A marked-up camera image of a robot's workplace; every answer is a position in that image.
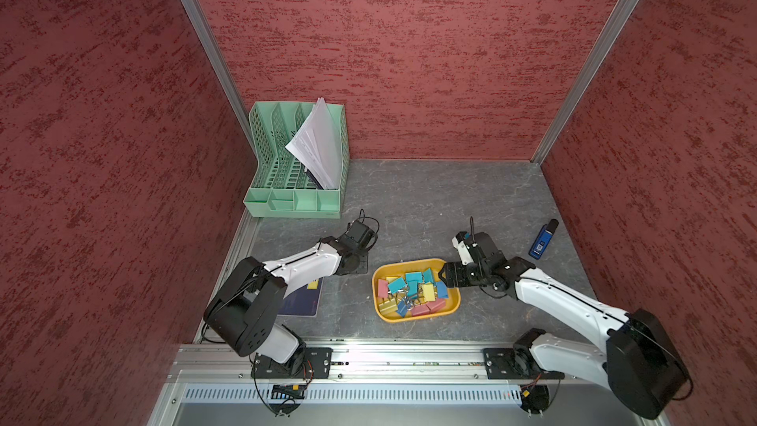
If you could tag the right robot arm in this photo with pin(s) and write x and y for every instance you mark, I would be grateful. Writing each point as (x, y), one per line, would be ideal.
(629, 354)

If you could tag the dark blue notebook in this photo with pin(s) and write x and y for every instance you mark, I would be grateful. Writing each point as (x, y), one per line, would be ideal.
(303, 302)

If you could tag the blue binder clip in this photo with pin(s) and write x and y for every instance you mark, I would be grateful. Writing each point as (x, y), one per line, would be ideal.
(402, 308)
(441, 290)

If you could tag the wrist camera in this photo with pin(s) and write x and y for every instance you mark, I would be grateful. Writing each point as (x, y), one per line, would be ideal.
(359, 237)
(477, 249)

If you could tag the yellow binder clip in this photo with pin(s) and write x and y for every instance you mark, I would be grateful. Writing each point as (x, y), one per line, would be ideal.
(428, 292)
(388, 307)

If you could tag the white papers in organizer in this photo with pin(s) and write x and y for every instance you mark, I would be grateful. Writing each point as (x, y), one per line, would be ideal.
(317, 147)

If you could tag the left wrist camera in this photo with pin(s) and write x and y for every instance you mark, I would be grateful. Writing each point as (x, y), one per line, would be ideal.
(359, 237)

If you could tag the green plastic desk organizer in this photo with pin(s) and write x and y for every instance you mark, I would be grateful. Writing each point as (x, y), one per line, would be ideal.
(281, 187)

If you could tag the teal white binder clip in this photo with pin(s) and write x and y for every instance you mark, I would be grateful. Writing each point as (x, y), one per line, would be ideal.
(416, 277)

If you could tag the pink binder clip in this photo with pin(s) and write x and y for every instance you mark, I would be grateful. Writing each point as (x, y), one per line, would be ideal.
(419, 310)
(437, 305)
(382, 289)

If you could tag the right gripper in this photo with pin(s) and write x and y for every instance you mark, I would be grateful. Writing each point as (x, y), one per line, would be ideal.
(458, 279)

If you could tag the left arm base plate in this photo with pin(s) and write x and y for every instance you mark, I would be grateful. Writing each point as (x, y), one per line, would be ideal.
(306, 364)

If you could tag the pink binder clip back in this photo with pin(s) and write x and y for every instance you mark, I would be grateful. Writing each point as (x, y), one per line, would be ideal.
(419, 310)

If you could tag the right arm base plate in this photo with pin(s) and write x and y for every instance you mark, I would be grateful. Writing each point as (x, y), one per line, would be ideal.
(514, 365)

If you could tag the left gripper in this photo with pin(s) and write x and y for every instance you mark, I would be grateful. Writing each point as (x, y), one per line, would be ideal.
(362, 268)

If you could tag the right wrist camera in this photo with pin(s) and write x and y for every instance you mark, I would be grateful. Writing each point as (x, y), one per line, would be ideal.
(477, 249)

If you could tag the blue binder clip front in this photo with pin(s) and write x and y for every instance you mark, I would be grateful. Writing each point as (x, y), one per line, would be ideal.
(441, 290)

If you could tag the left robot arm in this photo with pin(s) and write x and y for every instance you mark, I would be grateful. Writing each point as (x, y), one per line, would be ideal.
(245, 309)

